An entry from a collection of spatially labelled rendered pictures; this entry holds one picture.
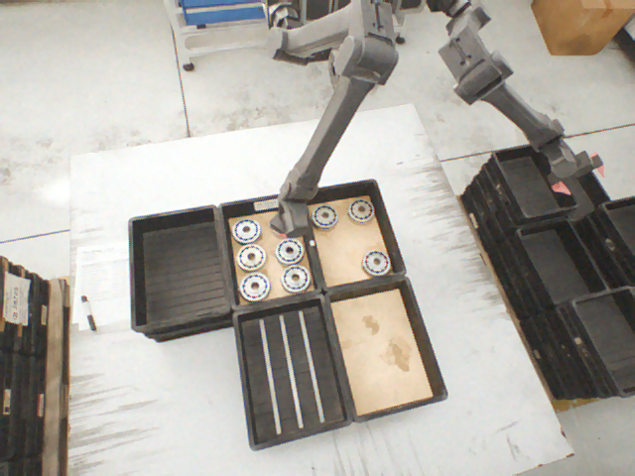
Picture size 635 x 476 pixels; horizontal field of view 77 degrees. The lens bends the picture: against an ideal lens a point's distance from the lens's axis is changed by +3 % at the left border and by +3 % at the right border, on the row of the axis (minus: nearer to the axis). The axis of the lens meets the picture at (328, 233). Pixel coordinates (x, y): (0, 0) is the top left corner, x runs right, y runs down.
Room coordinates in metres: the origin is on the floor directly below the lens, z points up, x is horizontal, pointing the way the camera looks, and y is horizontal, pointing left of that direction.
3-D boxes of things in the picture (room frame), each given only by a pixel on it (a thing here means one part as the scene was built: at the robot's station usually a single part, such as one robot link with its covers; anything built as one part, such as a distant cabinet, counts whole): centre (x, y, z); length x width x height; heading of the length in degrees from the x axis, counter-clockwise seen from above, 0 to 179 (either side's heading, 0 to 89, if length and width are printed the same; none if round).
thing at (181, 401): (0.45, 0.10, 0.35); 1.60 x 1.60 x 0.70; 24
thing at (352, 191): (0.62, -0.08, 0.87); 0.40 x 0.30 x 0.11; 22
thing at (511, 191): (1.25, -0.96, 0.37); 0.40 x 0.30 x 0.45; 24
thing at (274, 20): (0.96, 0.22, 1.45); 0.09 x 0.08 x 0.12; 114
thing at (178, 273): (0.39, 0.47, 0.87); 0.40 x 0.30 x 0.11; 22
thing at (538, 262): (0.89, -1.13, 0.31); 0.40 x 0.30 x 0.34; 24
